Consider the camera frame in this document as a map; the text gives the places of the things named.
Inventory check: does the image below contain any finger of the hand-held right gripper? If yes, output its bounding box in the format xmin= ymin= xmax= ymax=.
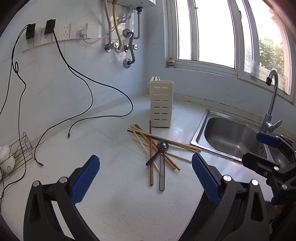
xmin=242 ymin=152 xmax=296 ymax=205
xmin=256 ymin=132 xmax=296 ymax=160

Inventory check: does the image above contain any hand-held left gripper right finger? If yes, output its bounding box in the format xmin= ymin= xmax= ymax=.
xmin=179 ymin=152 xmax=271 ymax=241

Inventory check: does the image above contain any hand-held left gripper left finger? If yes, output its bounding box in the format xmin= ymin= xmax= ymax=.
xmin=23 ymin=155 xmax=102 ymax=241

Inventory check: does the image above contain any dark grey spoon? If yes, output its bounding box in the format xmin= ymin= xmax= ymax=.
xmin=145 ymin=145 xmax=168 ymax=166
xmin=157 ymin=140 xmax=169 ymax=192

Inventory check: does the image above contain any cream slotted utensil holder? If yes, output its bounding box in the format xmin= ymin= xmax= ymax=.
xmin=149 ymin=76 xmax=174 ymax=128

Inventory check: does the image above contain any stainless steel sink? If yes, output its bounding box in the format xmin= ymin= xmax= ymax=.
xmin=190 ymin=108 xmax=289 ymax=168

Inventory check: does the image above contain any steel faucet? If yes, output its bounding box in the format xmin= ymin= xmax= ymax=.
xmin=261 ymin=70 xmax=283 ymax=133

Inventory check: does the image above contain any white framed window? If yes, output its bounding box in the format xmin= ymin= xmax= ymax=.
xmin=166 ymin=0 xmax=294 ymax=100

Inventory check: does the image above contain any black power adapter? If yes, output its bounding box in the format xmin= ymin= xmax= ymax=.
xmin=25 ymin=23 xmax=36 ymax=40
xmin=44 ymin=19 xmax=56 ymax=35

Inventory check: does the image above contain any white water heater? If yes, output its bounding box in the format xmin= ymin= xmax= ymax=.
xmin=100 ymin=0 xmax=156 ymax=8

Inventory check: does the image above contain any metal wire rack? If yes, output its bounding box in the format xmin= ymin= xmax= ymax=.
xmin=0 ymin=132 xmax=33 ymax=183

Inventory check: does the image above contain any black cable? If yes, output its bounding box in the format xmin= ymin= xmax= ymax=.
xmin=52 ymin=30 xmax=134 ymax=139
xmin=34 ymin=67 xmax=93 ymax=166
xmin=0 ymin=24 xmax=31 ymax=207

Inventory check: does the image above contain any white power cord with plug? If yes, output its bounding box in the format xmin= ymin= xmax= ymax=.
xmin=80 ymin=9 xmax=134 ymax=44

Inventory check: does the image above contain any braided steel hose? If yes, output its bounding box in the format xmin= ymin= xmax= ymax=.
xmin=124 ymin=29 xmax=137 ymax=66
xmin=104 ymin=0 xmax=114 ymax=47
xmin=122 ymin=7 xmax=142 ymax=40

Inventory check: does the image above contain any yellow gas hose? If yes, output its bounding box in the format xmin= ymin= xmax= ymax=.
xmin=112 ymin=1 xmax=122 ymax=50

